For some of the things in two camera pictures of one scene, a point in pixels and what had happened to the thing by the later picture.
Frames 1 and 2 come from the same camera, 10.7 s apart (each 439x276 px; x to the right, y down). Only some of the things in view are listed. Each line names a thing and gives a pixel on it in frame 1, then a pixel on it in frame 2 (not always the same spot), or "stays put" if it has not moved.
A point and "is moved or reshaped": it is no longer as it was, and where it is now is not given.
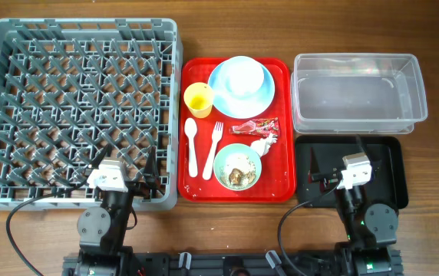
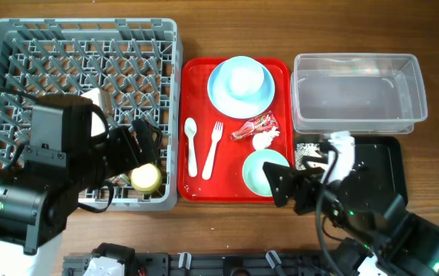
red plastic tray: x=226 y=159 stays put
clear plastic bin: x=357 y=93 stays put
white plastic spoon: x=190 y=126 stays put
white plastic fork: x=216 y=133 stays put
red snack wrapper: x=262 y=127 is moved or reshaped
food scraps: x=237 y=178 → x=306 y=149
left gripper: x=151 y=179 → x=131 y=158
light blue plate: x=229 y=104 stays put
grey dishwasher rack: x=51 y=94 stays put
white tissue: x=262 y=146 is moved or reshaped
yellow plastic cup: x=199 y=96 is moved or reshaped
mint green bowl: x=237 y=166 → x=255 y=175
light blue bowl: x=242 y=75 stays put
